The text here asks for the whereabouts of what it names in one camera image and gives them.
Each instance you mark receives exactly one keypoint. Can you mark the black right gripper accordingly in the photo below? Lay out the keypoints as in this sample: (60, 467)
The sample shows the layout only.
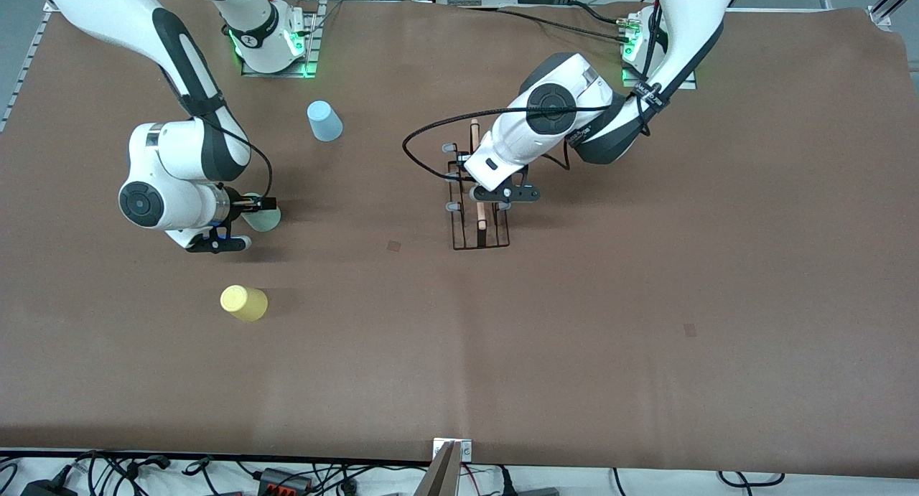
(242, 204)

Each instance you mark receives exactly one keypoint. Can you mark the pale green plastic cup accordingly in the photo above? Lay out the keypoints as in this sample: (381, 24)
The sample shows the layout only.
(267, 222)

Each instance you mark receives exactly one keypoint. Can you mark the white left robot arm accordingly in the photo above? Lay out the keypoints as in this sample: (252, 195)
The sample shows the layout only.
(517, 137)

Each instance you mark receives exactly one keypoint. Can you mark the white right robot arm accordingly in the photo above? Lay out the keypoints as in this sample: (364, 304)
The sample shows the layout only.
(172, 158)

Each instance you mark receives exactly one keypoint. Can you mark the light blue plastic cup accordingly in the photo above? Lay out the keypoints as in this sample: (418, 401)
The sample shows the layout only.
(324, 123)

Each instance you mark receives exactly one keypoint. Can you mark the yellow plastic cup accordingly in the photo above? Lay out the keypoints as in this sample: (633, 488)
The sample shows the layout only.
(244, 302)

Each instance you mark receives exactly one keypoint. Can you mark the brown table mat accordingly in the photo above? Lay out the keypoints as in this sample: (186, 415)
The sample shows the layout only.
(502, 338)

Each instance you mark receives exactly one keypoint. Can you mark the grey orange power adapter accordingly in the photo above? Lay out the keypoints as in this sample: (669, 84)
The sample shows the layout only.
(283, 479)

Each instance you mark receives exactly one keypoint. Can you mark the black power adapter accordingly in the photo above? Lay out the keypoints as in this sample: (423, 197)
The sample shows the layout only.
(47, 487)

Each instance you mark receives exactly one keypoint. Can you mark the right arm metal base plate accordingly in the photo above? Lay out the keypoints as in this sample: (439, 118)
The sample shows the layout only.
(309, 44)

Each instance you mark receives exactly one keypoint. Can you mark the aluminium table edge rail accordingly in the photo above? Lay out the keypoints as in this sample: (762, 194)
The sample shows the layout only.
(21, 80)

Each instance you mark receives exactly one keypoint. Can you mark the small metal bracket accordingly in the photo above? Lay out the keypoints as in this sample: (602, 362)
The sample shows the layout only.
(465, 451)

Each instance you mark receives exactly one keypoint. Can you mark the grey camera stand beam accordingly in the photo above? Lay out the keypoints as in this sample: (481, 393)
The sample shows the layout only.
(439, 478)

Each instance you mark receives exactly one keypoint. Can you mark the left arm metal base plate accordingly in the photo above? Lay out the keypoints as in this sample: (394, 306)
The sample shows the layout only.
(682, 85)

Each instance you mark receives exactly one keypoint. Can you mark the aluminium frame profile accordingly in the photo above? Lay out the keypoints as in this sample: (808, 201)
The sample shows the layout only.
(890, 4)

